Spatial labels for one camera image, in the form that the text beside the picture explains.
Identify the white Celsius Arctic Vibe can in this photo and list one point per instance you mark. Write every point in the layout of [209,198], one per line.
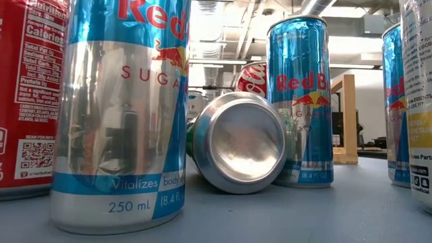
[196,106]

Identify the green Sprite can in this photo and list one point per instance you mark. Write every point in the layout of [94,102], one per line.
[243,145]

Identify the red Coca-Cola can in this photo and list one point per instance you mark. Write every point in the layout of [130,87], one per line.
[253,79]
[30,101]

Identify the white Celsius Tropical Vibe can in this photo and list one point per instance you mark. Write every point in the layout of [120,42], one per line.
[420,101]

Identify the wooden slatted shelf rack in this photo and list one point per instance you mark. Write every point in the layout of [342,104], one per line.
[349,118]

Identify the long ceiling light strip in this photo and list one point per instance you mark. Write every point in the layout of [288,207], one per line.
[354,66]
[217,61]

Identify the blue silver Red Bull can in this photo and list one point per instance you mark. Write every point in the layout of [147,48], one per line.
[395,101]
[118,135]
[300,67]

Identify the dark background desk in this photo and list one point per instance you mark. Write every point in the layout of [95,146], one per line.
[371,153]

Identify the ribbed silver ventilation duct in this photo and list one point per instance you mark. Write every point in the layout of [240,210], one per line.
[207,30]

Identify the silver round ceiling duct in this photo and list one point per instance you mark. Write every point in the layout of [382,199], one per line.
[315,6]

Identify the grey rectangular ceiling duct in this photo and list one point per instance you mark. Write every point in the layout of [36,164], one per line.
[373,24]

